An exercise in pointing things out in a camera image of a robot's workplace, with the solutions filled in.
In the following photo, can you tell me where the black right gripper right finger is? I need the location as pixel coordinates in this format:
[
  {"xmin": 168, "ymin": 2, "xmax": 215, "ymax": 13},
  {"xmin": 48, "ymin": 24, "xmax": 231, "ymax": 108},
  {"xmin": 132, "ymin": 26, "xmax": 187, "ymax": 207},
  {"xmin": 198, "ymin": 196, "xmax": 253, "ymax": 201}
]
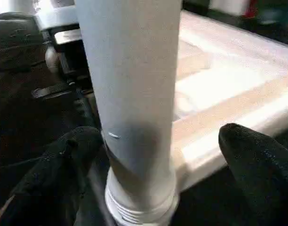
[{"xmin": 218, "ymin": 123, "xmax": 288, "ymax": 226}]

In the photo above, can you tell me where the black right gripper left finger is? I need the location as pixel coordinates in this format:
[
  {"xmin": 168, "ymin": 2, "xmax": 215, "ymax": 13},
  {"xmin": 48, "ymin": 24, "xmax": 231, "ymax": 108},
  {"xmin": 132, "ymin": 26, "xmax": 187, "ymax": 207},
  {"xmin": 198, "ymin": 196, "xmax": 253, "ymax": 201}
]
[{"xmin": 2, "ymin": 126, "xmax": 104, "ymax": 226}]

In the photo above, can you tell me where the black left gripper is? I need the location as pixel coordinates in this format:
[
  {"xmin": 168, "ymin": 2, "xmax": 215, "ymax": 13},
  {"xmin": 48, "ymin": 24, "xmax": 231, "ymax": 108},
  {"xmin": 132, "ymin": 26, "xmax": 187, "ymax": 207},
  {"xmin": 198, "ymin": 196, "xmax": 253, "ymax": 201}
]
[{"xmin": 52, "ymin": 29, "xmax": 93, "ymax": 95}]

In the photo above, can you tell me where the white plastic table leg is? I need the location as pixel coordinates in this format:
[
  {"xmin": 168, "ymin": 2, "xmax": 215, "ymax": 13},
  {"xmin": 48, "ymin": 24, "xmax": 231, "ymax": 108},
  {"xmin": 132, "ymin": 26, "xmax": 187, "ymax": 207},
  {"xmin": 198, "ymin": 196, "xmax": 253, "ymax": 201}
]
[{"xmin": 74, "ymin": 0, "xmax": 182, "ymax": 224}]

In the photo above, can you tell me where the red bottle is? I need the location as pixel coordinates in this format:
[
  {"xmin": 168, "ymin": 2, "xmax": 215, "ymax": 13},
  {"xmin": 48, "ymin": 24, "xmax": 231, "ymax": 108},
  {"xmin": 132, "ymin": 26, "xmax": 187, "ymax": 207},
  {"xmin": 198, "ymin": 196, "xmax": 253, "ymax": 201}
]
[{"xmin": 249, "ymin": 0, "xmax": 260, "ymax": 17}]

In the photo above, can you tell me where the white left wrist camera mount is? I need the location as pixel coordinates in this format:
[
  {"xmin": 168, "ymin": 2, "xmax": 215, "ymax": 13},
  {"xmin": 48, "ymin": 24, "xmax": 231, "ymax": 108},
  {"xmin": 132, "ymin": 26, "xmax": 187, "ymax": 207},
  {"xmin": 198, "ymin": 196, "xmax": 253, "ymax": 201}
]
[{"xmin": 35, "ymin": 3, "xmax": 80, "ymax": 30}]

